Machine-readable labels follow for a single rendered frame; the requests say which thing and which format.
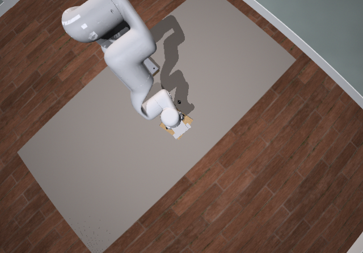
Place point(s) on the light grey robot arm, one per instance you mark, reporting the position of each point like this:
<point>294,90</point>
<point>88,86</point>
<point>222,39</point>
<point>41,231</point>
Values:
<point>125,48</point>

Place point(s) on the tan square mat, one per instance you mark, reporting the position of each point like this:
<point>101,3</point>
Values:
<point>185,121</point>

